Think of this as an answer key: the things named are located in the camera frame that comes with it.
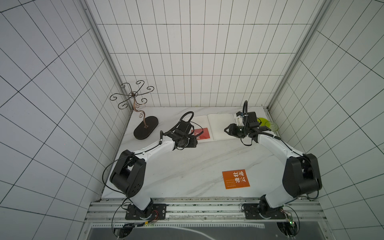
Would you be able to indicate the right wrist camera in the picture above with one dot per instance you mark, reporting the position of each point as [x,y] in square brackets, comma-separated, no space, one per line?
[239,119]

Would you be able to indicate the metal jewelry stand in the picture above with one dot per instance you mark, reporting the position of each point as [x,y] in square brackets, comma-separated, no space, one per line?
[148,124]

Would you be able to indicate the clear green cup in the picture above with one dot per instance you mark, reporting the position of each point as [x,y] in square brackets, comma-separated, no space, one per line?
[272,126]

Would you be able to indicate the red card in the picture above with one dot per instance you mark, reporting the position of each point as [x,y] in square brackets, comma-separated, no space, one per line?
[202,134]

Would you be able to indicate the orange card lower right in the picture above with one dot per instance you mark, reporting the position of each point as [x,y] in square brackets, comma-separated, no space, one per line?
[235,179]

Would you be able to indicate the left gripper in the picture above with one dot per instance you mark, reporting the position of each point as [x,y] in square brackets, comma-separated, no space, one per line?
[193,143]

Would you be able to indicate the aluminium rail frame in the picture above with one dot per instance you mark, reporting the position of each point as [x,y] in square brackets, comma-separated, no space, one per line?
[202,212]

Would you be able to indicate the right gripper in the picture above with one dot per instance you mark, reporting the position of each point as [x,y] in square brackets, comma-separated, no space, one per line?
[231,130]

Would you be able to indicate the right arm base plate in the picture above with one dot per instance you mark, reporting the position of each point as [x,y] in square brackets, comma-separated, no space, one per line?
[262,212]

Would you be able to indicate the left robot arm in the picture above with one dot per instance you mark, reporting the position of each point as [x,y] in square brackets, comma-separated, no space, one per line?
[128,175]

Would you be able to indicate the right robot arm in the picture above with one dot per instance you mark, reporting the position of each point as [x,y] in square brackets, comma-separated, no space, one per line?
[301,173]

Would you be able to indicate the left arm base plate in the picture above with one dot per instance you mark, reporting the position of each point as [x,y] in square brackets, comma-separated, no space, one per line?
[152,212]

